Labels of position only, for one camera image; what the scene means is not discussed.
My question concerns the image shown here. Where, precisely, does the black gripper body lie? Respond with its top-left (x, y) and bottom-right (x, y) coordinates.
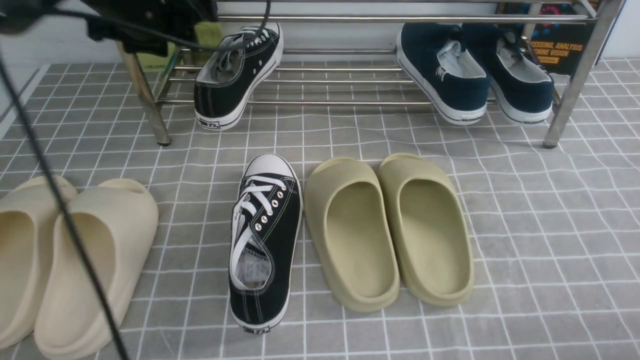
top-left (83, 0), bottom-right (218, 57)

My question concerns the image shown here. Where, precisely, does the black canvas sneaker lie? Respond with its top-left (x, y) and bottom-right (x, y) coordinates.
top-left (228, 153), bottom-right (304, 334)
top-left (193, 22), bottom-right (284, 131)

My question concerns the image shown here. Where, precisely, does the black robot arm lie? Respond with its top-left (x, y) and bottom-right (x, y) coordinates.
top-left (1, 0), bottom-right (218, 56)

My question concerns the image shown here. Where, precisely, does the yellow-green box behind rack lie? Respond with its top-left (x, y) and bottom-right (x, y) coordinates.
top-left (137, 22), bottom-right (224, 72)

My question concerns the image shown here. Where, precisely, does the metal shoe rack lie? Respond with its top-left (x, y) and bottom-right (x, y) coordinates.
top-left (116, 0), bottom-right (626, 150)

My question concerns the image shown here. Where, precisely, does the cream slipper inner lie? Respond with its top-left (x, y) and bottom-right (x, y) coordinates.
top-left (34, 178), bottom-right (159, 360)

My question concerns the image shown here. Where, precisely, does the cream slipper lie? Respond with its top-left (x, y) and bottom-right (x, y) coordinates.
top-left (0, 176), bottom-right (60, 349)
top-left (34, 178), bottom-right (159, 360)

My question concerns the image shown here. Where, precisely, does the cream slipper far left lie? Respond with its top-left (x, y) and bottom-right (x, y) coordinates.
top-left (0, 176), bottom-right (60, 349)

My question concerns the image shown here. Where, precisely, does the navy sneaker left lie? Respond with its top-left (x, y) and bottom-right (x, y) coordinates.
top-left (395, 22), bottom-right (491, 126)

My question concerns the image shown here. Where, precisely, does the navy sneaker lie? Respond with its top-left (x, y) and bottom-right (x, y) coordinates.
top-left (395, 22), bottom-right (491, 126)
top-left (461, 23), bottom-right (554, 126)

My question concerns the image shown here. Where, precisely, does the olive green slipper left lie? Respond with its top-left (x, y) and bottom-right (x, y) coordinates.
top-left (303, 157), bottom-right (400, 313)

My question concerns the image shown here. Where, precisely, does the olive green slipper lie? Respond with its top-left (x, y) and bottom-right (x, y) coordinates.
top-left (303, 157), bottom-right (400, 313)
top-left (377, 153), bottom-right (474, 307)

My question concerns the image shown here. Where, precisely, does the olive green slipper right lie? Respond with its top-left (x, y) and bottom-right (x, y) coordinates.
top-left (377, 153), bottom-right (474, 307)

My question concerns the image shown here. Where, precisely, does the navy sneaker right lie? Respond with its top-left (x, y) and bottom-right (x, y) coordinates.
top-left (461, 23), bottom-right (554, 126)

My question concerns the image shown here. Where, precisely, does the dark printed box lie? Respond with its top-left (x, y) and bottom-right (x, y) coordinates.
top-left (496, 2), bottom-right (594, 76)

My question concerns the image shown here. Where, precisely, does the grey checked floor mat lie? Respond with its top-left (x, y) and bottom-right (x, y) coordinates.
top-left (16, 58), bottom-right (640, 360)

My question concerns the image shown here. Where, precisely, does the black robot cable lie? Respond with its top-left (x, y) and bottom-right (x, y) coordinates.
top-left (0, 0), bottom-right (272, 360)

